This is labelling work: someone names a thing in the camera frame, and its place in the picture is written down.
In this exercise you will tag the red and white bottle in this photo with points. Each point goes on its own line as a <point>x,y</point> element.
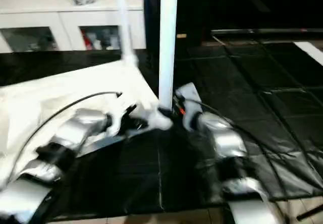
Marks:
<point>88,40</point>

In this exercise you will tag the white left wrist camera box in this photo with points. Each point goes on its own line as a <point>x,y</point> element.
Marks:
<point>117,113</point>

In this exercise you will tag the white plastic table top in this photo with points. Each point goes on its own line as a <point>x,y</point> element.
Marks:
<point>50,90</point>

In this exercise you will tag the long black bar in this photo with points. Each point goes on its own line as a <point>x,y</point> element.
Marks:
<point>265,31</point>

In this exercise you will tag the black mat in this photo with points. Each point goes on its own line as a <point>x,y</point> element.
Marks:
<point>164,178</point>

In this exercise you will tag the yellow label sticker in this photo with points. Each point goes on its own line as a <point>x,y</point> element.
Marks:
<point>181,35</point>

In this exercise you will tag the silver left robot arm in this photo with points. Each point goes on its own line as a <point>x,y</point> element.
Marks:
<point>80,123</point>

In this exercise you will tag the white cabinet with glass doors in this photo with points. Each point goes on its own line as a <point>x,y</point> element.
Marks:
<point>50,12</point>

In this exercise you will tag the white flat board strip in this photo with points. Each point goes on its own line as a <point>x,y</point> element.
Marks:
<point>310,51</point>

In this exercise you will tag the white plastic table leg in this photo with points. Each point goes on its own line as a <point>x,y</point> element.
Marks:
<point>123,19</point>
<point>167,45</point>

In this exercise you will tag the black tripod stand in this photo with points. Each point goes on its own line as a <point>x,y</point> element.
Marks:
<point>310,212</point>

